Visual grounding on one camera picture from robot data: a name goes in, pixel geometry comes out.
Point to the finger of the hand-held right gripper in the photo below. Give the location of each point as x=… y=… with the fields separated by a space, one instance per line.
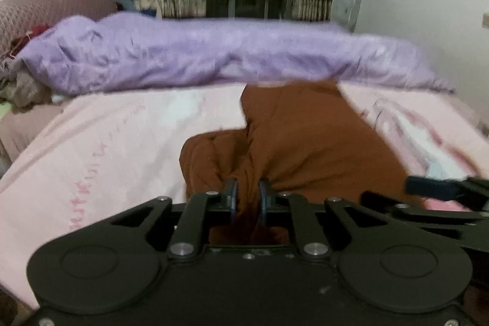
x=431 y=186
x=416 y=217

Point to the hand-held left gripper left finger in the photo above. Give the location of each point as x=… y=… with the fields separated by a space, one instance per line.
x=230 y=192

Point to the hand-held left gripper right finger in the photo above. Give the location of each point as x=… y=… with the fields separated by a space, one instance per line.
x=264 y=196

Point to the brown button shirt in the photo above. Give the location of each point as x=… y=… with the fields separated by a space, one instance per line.
x=313 y=135

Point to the pile of mixed clothes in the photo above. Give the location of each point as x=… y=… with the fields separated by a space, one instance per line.
x=23 y=85

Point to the pink bed sheet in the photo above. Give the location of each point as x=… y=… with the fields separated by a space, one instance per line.
x=114 y=142

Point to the purple quilt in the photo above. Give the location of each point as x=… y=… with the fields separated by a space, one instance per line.
x=229 y=51

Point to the white standing fan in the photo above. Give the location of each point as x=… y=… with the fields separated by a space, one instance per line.
x=348 y=7

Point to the maroon pillow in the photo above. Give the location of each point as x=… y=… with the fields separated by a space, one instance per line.
x=49 y=13

